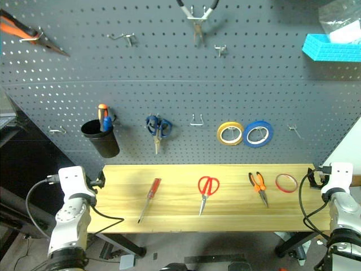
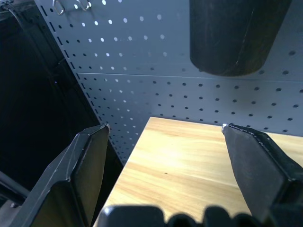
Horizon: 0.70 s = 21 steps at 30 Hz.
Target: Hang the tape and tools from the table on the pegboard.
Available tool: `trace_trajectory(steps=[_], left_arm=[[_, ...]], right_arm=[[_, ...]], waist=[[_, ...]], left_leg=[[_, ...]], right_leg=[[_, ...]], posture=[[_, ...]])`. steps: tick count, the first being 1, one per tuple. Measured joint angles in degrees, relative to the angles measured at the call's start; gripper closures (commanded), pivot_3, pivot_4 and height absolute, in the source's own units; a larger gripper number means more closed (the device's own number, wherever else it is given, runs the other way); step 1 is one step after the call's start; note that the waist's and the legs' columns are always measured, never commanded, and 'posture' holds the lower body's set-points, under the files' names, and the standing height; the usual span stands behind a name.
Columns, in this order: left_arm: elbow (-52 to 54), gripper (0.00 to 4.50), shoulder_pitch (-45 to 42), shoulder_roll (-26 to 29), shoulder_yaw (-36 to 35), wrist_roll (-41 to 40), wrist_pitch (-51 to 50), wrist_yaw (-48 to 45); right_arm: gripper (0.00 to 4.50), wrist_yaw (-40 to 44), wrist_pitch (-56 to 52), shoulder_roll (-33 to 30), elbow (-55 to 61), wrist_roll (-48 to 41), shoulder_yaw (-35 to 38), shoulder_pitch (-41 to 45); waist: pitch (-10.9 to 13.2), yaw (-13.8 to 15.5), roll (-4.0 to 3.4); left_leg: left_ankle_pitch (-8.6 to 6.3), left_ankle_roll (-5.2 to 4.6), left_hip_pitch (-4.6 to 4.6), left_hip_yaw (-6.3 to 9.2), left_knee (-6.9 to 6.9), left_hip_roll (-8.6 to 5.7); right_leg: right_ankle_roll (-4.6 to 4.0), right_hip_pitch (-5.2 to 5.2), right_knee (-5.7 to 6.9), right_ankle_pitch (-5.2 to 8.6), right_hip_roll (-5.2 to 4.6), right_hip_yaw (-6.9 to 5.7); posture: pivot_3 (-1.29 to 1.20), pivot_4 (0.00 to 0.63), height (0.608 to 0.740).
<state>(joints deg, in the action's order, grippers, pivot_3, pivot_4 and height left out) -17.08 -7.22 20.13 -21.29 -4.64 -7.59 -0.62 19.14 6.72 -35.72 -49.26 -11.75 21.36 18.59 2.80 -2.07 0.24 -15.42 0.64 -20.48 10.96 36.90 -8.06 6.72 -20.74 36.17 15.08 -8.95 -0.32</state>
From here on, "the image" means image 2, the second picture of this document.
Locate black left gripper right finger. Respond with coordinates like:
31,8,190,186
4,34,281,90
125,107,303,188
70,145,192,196
221,122,303,220

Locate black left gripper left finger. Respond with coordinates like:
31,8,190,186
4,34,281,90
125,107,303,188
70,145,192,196
12,123,111,227

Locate grey perforated pegboard panel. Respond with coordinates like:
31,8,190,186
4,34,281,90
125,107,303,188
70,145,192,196
34,0,303,166

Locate black rubber mallet head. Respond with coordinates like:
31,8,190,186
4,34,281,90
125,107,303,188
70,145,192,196
189,0,292,77

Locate silver wire pegboard hook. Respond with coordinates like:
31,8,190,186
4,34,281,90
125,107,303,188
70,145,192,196
79,0,92,11
52,0,66,15

